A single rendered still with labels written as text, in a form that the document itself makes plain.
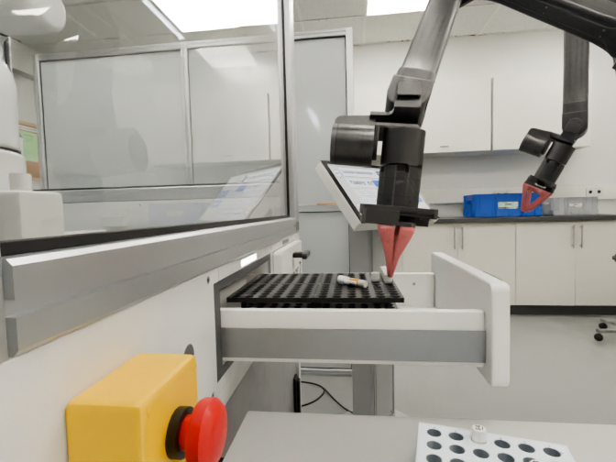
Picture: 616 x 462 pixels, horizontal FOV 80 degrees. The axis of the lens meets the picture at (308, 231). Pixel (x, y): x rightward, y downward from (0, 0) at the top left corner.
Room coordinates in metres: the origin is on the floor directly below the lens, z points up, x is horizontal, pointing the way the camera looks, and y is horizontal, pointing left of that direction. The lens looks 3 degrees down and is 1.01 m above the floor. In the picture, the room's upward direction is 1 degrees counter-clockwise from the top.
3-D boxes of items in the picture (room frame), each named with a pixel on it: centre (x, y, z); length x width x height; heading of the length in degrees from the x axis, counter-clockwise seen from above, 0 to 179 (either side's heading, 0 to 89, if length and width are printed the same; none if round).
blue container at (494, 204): (3.62, -1.89, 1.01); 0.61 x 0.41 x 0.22; 83
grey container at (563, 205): (3.61, -2.55, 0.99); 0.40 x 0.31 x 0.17; 83
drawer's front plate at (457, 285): (0.52, -0.21, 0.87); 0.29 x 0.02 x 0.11; 173
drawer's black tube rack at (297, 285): (0.54, -0.01, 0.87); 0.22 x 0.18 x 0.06; 83
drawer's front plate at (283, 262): (0.86, 0.04, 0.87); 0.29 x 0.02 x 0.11; 173
